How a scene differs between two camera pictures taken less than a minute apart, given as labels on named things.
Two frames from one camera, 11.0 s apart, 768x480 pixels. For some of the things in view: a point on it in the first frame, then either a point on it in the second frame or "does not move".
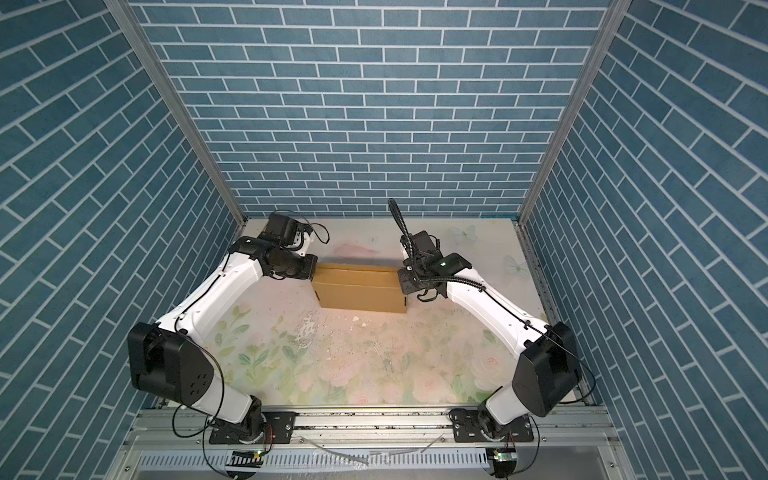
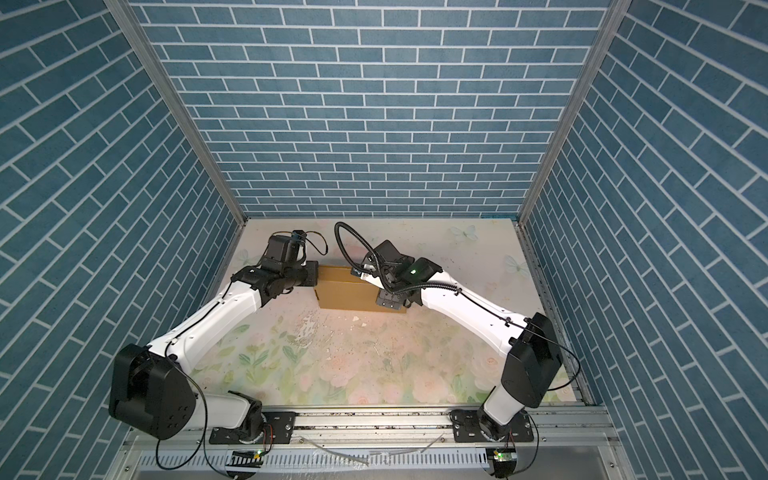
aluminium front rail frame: x=174 y=443 does not move
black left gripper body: x=295 y=265 -> x=300 y=275
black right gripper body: x=408 y=281 -> x=387 y=294
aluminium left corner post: x=178 y=99 does not move
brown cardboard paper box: x=360 y=286 does not move
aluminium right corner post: x=588 y=77 does not move
